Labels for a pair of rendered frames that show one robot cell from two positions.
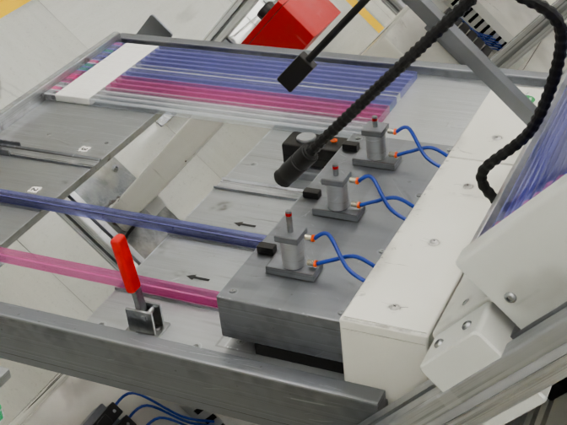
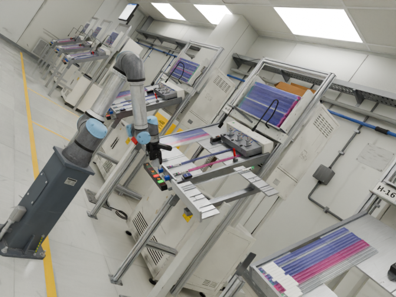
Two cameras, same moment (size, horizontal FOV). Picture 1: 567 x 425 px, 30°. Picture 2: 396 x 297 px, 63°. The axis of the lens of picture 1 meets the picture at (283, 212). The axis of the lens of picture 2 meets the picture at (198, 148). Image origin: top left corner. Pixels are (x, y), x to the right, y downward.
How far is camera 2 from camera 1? 1.88 m
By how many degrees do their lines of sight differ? 47
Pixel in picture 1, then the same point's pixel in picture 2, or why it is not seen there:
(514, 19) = not seen: hidden behind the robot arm
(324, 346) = (258, 151)
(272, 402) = (257, 160)
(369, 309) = (264, 142)
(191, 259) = (223, 155)
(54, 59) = not seen: hidden behind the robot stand
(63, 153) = (176, 156)
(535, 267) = (288, 125)
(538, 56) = not seen: hidden behind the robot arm
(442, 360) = (283, 139)
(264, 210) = (218, 148)
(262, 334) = (251, 153)
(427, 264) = (260, 138)
